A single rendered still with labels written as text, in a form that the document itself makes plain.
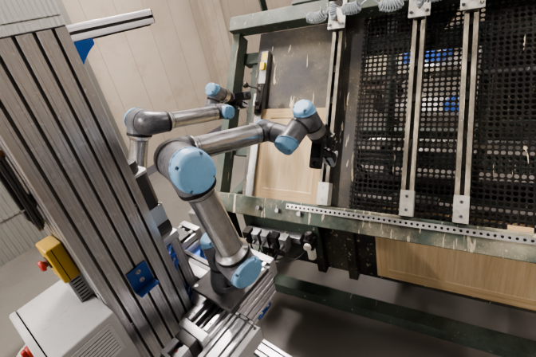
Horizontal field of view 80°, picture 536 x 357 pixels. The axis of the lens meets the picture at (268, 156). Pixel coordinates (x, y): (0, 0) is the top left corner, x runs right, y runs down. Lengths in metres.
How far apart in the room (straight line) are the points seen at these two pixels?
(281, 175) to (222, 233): 1.02
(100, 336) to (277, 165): 1.26
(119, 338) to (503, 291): 1.89
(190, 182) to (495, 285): 1.81
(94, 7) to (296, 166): 3.48
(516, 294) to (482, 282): 0.16
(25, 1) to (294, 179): 3.45
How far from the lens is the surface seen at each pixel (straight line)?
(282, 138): 1.08
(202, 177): 0.86
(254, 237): 1.97
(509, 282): 2.21
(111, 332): 1.23
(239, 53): 2.35
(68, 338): 1.22
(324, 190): 1.79
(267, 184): 2.00
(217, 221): 0.97
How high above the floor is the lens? 1.99
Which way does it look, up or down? 26 degrees down
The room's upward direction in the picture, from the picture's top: 13 degrees counter-clockwise
